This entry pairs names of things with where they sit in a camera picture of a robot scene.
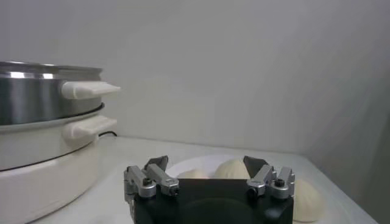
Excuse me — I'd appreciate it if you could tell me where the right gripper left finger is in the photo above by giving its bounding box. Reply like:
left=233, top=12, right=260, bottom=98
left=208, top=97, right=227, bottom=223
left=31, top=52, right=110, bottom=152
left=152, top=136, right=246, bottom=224
left=123, top=155, right=180, bottom=211

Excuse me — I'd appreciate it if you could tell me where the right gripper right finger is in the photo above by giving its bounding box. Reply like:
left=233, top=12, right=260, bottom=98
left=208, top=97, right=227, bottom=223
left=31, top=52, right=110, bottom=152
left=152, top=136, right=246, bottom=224
left=243, top=155, right=296, bottom=200

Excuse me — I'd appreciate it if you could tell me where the white steamed baozi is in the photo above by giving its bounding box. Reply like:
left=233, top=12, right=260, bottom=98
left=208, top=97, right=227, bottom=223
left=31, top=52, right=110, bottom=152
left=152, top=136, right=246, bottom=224
left=176, top=169, right=210, bottom=180
left=292, top=178, right=326, bottom=223
left=213, top=158, right=251, bottom=180

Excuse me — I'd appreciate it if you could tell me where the stainless steel steamer basket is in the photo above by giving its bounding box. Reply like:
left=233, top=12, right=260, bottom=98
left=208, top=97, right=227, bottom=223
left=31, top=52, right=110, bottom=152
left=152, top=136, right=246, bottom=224
left=0, top=60, right=121, bottom=126

